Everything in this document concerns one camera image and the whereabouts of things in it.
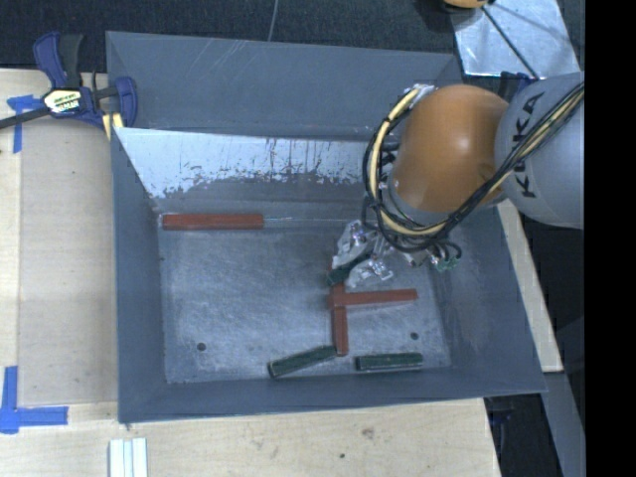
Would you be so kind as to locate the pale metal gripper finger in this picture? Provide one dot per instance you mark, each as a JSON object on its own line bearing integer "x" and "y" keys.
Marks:
{"x": 370, "y": 271}
{"x": 348, "y": 246}

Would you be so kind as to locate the red-brown flat block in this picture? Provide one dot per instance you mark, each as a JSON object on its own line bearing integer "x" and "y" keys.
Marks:
{"x": 213, "y": 221}
{"x": 340, "y": 331}
{"x": 382, "y": 297}

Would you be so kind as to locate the dark green flat block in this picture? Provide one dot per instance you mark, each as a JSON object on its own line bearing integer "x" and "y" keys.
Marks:
{"x": 300, "y": 361}
{"x": 388, "y": 362}

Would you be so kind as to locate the grey metal bin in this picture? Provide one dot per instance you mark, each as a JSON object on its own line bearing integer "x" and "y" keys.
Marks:
{"x": 248, "y": 291}

